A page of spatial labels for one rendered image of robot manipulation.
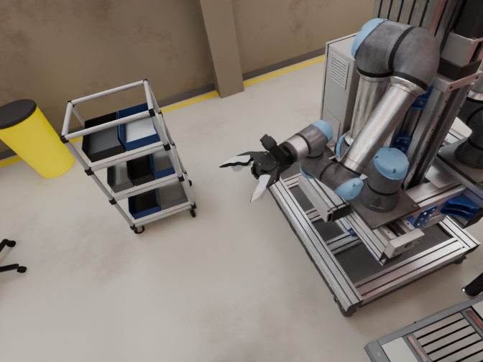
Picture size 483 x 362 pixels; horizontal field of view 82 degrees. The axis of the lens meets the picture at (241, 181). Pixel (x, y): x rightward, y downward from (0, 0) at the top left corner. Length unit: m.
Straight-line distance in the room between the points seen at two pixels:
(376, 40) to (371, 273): 1.25
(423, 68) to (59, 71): 3.19
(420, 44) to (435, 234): 1.36
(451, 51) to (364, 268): 1.14
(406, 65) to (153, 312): 1.84
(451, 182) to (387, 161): 0.53
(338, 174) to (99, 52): 2.90
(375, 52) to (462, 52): 0.30
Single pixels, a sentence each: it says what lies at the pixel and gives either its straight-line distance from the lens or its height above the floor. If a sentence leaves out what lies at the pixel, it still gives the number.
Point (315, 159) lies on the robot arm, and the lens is 0.91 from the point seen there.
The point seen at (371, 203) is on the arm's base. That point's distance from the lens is 1.22.
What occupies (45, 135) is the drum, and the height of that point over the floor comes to 0.43.
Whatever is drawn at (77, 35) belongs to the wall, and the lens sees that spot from 3.35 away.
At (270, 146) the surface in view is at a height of 1.31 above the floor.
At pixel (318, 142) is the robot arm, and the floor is 1.23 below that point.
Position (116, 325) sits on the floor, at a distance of 2.13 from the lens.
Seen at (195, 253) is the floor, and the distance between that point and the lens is 2.12.
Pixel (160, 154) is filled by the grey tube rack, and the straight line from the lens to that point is 2.12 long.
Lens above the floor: 1.80
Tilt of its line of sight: 48 degrees down
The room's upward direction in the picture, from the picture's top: 12 degrees counter-clockwise
